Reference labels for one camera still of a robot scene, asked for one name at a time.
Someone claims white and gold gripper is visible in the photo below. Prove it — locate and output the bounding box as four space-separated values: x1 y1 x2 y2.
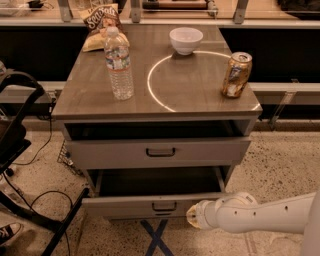
186 200 217 230

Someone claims grey drawer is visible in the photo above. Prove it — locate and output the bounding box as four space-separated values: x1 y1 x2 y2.
82 166 226 220
66 137 250 170

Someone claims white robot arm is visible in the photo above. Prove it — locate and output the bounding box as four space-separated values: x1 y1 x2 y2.
186 191 320 256

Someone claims grey top drawer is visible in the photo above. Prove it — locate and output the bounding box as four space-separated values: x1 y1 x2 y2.
66 137 250 170

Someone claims grey wooden drawer cabinet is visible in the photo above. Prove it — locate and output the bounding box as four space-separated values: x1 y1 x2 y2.
51 23 263 191

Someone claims blue tape cross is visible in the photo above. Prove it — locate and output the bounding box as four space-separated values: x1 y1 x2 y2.
140 219 174 256

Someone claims dented gold soda can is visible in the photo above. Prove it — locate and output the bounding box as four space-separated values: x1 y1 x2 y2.
222 52 252 98

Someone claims white ceramic bowl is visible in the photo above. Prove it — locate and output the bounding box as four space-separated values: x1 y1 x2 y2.
169 27 203 55

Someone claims clear plastic water bottle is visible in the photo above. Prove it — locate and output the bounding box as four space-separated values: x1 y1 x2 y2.
104 27 134 100

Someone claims black and white sneaker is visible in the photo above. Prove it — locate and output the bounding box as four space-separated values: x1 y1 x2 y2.
0 222 23 246

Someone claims brown chip bag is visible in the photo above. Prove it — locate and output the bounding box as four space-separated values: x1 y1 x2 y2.
79 4 129 52

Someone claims black floor cable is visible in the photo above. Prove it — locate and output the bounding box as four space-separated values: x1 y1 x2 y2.
2 113 74 256

